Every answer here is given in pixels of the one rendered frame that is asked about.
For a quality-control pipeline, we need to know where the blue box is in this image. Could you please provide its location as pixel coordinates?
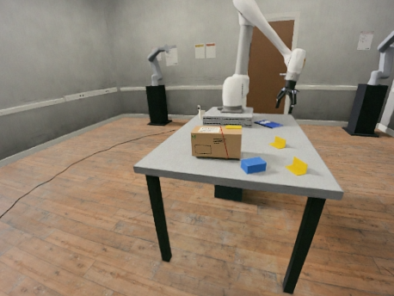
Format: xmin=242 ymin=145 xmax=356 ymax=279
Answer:
xmin=241 ymin=157 xmax=267 ymax=174

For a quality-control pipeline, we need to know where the tan cardboard carton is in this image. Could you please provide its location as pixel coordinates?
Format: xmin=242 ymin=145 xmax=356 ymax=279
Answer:
xmin=191 ymin=126 xmax=242 ymax=158

